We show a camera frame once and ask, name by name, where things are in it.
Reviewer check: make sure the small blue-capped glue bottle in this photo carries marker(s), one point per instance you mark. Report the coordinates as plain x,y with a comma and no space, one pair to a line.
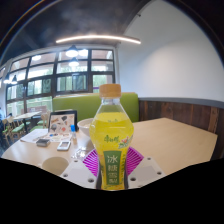
73,133

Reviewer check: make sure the clear plastic wrapper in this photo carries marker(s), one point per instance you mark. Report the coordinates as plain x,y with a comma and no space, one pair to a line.
80,152

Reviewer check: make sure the green upholstered bench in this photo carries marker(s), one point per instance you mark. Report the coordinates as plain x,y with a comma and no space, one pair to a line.
76,106

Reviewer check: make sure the black pendant ceiling lamps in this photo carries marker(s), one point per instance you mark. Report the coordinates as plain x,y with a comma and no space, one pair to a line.
72,52

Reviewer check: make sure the wooden chairs with green seats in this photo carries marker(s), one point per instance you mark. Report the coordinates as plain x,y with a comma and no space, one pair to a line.
18,128

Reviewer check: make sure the black-framed tablet with pictures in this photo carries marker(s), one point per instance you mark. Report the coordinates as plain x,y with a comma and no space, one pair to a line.
62,122

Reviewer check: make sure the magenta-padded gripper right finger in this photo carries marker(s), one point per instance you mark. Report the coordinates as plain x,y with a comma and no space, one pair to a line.
146,171

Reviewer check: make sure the wooden dining table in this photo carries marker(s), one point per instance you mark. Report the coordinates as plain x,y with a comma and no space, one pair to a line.
26,115

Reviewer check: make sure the white phone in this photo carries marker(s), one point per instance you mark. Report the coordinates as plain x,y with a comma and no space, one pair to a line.
63,145

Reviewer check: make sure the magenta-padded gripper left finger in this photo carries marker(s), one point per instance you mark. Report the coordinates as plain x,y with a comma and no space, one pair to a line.
78,173

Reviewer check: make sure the white paper sheets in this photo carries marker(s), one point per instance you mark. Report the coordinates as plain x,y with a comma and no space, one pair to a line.
31,135

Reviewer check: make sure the white ceramic bowl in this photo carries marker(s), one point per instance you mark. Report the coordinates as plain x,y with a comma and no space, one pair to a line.
85,126

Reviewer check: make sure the long curved light strip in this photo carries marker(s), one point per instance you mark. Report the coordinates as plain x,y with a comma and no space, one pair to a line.
98,37

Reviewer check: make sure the yellow drink bottle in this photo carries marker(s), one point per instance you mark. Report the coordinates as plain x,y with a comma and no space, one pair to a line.
111,133

